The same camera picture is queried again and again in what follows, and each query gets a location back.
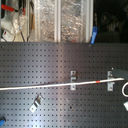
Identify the middle metal cable clip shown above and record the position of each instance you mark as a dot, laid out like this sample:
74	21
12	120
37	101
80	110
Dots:
73	78

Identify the blue clamp top right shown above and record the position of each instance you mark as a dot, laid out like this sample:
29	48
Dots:
94	34

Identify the lower left metal clip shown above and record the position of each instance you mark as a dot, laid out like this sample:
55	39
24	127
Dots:
36	104

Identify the black perforated pegboard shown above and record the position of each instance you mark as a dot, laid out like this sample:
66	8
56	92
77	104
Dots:
31	69

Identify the right metal cable clip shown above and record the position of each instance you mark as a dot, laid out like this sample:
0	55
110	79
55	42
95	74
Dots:
110	83

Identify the white connector plug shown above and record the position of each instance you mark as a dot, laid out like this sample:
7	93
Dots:
126	105

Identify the clear plastic wrapped panel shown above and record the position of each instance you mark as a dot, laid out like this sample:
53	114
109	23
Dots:
72	20

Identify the metal cable clip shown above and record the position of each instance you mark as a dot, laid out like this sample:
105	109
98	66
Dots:
73	78
110	83

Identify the white aluminium frame post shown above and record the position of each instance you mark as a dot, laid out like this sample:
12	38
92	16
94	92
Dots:
57	22

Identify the red handled tool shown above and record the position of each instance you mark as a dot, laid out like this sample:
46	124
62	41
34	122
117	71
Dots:
11	9

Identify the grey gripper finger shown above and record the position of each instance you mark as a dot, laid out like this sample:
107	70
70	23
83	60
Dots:
120	73

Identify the blue object bottom left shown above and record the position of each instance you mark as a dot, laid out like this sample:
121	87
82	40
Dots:
2	120

